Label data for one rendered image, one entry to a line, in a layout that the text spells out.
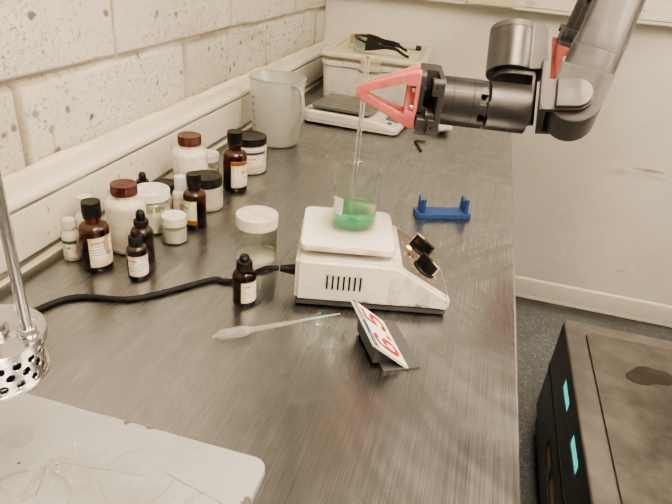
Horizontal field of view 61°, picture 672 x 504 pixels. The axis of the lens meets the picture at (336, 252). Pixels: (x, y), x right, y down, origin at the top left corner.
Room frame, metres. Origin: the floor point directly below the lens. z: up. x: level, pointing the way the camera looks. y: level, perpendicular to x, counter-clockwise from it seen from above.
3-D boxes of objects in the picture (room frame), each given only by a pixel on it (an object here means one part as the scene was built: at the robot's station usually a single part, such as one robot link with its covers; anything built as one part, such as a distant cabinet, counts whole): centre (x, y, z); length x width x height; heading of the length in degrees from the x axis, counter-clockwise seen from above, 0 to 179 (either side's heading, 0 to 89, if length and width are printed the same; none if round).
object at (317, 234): (0.68, -0.01, 0.83); 0.12 x 0.12 x 0.01; 1
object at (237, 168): (0.98, 0.20, 0.80); 0.04 x 0.04 x 0.11
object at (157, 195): (0.79, 0.29, 0.78); 0.06 x 0.06 x 0.07
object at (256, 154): (1.09, 0.19, 0.79); 0.07 x 0.07 x 0.07
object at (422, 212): (0.95, -0.18, 0.77); 0.10 x 0.03 x 0.04; 102
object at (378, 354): (0.54, -0.06, 0.77); 0.09 x 0.06 x 0.04; 17
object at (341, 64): (1.87, -0.08, 0.82); 0.37 x 0.31 x 0.14; 170
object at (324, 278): (0.68, -0.04, 0.79); 0.22 x 0.13 x 0.08; 91
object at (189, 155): (0.94, 0.27, 0.80); 0.06 x 0.06 x 0.11
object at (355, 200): (0.69, -0.02, 0.88); 0.07 x 0.06 x 0.08; 174
